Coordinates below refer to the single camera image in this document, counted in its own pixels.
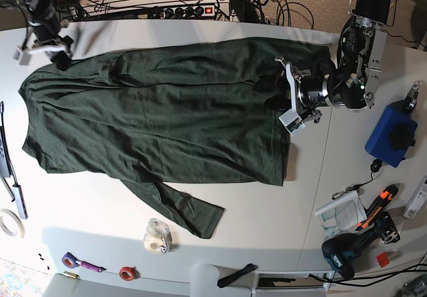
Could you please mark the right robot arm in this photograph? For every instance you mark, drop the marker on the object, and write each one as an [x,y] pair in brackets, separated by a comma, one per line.
[43,11]

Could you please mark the black cordless drill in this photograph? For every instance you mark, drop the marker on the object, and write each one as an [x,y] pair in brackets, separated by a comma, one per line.
[341,250]

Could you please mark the white tape roll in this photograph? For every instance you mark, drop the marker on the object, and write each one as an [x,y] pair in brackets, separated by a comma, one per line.
[11,225]

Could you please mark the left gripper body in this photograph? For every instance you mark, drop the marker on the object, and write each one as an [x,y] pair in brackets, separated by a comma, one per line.
[309,90]

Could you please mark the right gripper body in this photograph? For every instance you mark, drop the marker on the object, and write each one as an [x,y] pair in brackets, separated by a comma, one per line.
[41,39]

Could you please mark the purple tape roll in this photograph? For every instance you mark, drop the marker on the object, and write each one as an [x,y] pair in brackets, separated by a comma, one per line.
[70,261]

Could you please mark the white paper manual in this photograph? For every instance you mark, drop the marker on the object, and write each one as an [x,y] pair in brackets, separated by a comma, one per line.
[341,213]

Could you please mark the orange black utility knife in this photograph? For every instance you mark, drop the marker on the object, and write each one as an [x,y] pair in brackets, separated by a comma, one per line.
[384,198]

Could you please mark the blue plastic box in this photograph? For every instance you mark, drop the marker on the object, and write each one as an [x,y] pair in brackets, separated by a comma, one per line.
[393,135]

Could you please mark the silver carabiner clip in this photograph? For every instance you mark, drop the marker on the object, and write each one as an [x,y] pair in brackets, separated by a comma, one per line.
[348,189]

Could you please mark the brass small cylinder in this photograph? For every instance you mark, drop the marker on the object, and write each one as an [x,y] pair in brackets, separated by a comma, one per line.
[71,275]

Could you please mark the black power strip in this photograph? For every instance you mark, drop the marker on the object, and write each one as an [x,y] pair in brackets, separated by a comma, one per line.
[189,12]

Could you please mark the red square sticker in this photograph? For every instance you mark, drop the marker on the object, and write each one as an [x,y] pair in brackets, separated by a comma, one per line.
[382,260]

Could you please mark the red tape roll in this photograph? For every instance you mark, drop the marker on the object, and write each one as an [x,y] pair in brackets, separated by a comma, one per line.
[127,273]

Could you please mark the metal clamp tool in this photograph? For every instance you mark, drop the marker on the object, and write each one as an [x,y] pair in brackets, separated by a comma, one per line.
[411,98]

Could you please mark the dark green t-shirt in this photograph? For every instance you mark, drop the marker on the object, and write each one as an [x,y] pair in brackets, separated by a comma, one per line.
[154,117]

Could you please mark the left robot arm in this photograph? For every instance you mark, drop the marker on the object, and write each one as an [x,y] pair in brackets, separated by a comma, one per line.
[356,69]

